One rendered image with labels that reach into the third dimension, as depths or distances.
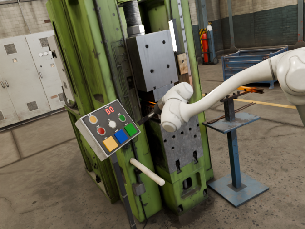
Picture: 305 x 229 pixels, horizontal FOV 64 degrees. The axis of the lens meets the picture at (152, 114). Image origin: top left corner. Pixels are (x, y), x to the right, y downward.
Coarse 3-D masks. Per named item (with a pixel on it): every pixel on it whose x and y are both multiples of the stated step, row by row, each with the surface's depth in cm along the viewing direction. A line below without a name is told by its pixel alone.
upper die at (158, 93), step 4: (172, 84) 191; (160, 88) 186; (164, 88) 188; (168, 88) 190; (140, 92) 201; (144, 92) 195; (148, 92) 189; (152, 92) 184; (156, 92) 184; (160, 92) 186; (164, 92) 188; (140, 96) 204; (144, 96) 197; (148, 96) 191; (152, 96) 186; (156, 96) 185; (160, 96) 187; (152, 100) 188; (156, 100) 186
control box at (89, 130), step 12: (108, 108) 157; (120, 108) 163; (84, 120) 141; (108, 120) 152; (120, 120) 158; (132, 120) 165; (84, 132) 143; (96, 132) 143; (108, 132) 148; (96, 144) 141; (120, 144) 150; (108, 156) 141
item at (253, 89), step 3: (240, 87) 205; (243, 87) 202; (246, 87) 200; (249, 87) 199; (255, 87) 194; (249, 90) 197; (252, 90) 194; (255, 90) 192; (258, 90) 189; (261, 90) 185; (261, 93) 186
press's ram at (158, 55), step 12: (144, 36) 171; (156, 36) 176; (168, 36) 181; (132, 48) 177; (144, 48) 172; (156, 48) 177; (168, 48) 183; (132, 60) 183; (144, 60) 174; (156, 60) 179; (168, 60) 185; (144, 72) 176; (156, 72) 181; (168, 72) 187; (144, 84) 179; (156, 84) 183; (168, 84) 189
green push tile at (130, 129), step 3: (126, 126) 158; (129, 126) 160; (132, 126) 162; (126, 129) 157; (129, 129) 159; (132, 129) 160; (135, 129) 162; (129, 132) 158; (132, 132) 159; (135, 132) 161; (129, 135) 157
